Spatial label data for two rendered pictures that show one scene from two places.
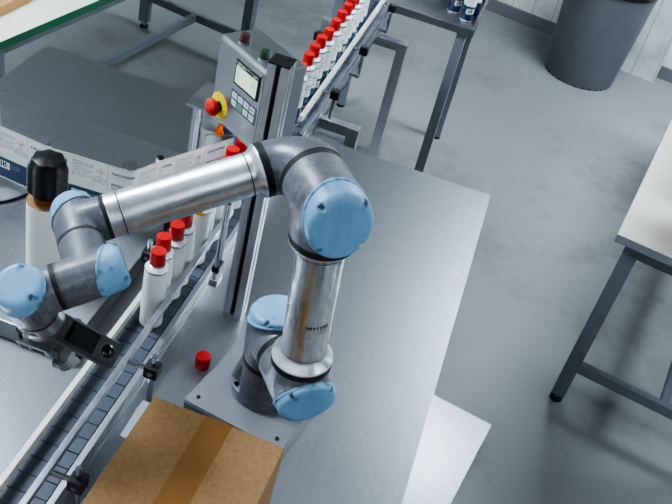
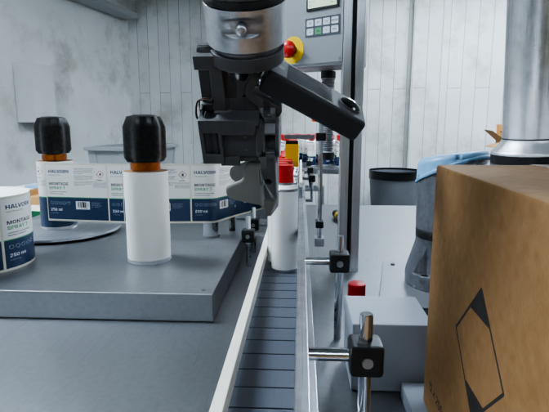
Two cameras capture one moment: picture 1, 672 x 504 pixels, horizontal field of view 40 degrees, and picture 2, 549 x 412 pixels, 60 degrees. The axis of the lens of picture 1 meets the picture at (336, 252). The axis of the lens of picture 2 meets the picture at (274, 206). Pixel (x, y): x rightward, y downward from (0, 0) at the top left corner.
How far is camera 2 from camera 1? 1.37 m
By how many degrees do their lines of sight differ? 28
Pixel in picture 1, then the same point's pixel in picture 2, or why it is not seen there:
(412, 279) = not seen: hidden behind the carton
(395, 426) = not seen: outside the picture
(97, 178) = (180, 183)
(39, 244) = (144, 219)
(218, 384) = (400, 288)
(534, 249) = not seen: hidden behind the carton
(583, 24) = (388, 201)
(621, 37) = (411, 203)
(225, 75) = (295, 15)
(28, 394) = (180, 355)
